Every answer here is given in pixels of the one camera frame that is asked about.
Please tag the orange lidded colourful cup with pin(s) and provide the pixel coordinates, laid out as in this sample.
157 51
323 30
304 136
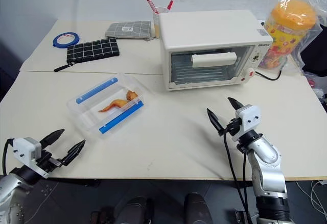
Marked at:
283 35

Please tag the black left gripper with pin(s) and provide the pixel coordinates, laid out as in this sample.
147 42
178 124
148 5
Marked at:
47 161

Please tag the long red marker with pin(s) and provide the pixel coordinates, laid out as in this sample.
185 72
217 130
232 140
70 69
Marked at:
152 5

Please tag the clear plastic container blue clips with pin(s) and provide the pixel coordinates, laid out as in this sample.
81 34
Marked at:
89 114

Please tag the short red marker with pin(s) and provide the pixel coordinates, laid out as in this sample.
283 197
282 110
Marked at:
169 5

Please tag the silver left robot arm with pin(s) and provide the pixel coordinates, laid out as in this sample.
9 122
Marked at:
10 190

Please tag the black grid pencil case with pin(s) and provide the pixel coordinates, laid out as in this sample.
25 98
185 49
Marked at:
94 49

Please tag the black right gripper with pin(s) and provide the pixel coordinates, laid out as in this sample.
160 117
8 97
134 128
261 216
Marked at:
233 127

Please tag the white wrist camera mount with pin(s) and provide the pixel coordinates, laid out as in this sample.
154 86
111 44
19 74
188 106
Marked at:
249 118
25 150

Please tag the orange chicken wing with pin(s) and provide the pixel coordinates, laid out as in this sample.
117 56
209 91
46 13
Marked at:
116 104

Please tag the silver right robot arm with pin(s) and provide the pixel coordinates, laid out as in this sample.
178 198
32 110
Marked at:
268 168

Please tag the blue tape roll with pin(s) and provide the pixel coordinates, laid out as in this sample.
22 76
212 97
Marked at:
56 41

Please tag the white toaster oven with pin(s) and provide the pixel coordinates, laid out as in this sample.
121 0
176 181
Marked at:
204 35

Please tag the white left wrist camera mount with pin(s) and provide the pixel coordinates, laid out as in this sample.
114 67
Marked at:
25 150

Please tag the white pen cup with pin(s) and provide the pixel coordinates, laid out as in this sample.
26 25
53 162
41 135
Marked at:
156 22

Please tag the grey grid pencil case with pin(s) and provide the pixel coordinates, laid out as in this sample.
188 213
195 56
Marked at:
129 30

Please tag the pink packaged item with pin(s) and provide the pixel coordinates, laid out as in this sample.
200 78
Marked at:
316 85

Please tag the orange-lid snack jar in bag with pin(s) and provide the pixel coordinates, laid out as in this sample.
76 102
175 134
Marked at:
310 32

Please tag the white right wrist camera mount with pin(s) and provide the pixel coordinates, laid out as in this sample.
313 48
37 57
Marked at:
249 118

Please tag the brown toasted bread piece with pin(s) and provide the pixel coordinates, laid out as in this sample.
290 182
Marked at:
131 96

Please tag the blue container latch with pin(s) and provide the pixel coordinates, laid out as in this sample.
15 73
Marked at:
95 91
121 118

